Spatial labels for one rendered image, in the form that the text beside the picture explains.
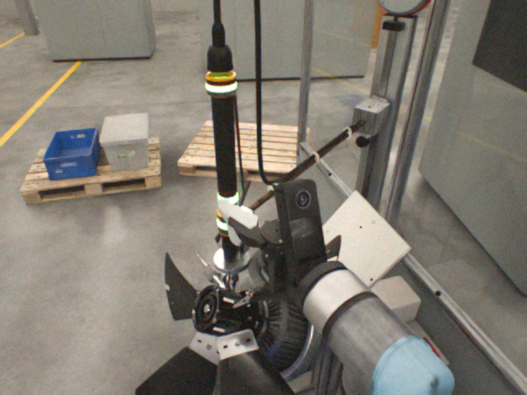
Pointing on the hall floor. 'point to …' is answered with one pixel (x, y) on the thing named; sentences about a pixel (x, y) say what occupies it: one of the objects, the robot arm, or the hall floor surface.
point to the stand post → (323, 369)
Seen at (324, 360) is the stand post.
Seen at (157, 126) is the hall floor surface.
